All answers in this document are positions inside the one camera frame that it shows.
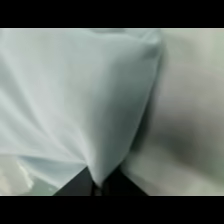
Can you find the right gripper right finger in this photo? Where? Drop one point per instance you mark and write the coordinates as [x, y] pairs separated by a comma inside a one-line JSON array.
[[121, 185]]

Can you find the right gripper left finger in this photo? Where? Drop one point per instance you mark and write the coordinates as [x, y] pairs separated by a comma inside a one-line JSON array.
[[78, 185]]

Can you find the light blue shirt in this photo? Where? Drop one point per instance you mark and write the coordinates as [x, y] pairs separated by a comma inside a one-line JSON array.
[[76, 100]]

